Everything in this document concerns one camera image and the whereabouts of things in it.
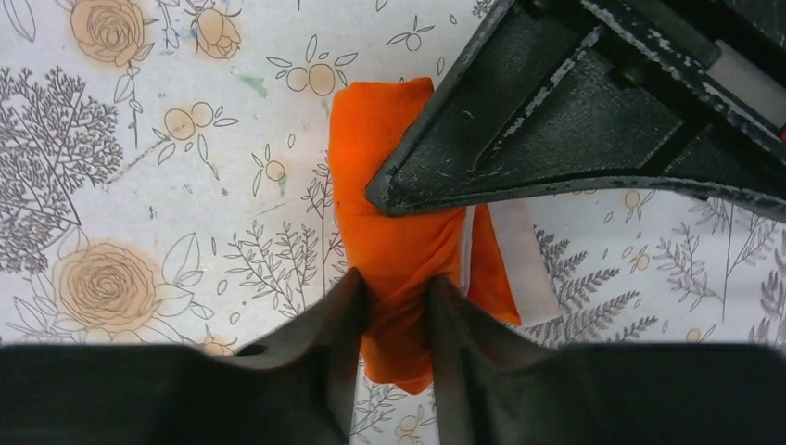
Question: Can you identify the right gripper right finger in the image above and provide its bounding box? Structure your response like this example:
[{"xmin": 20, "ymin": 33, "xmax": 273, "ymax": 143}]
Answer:
[{"xmin": 425, "ymin": 274, "xmax": 553, "ymax": 444}]

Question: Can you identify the floral tablecloth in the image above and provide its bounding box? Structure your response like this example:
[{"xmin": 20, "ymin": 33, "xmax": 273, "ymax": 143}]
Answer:
[{"xmin": 1, "ymin": 1, "xmax": 785, "ymax": 444}]

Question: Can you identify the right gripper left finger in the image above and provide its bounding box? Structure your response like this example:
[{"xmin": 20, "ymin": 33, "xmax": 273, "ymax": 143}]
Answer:
[{"xmin": 211, "ymin": 267, "xmax": 372, "ymax": 445}]

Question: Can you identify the orange underwear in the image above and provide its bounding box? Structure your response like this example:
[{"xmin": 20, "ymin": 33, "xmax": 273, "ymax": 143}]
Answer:
[{"xmin": 327, "ymin": 77, "xmax": 561, "ymax": 395}]

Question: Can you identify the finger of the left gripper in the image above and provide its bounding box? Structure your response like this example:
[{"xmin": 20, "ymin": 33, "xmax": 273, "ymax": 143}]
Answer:
[{"xmin": 365, "ymin": 0, "xmax": 785, "ymax": 222}]

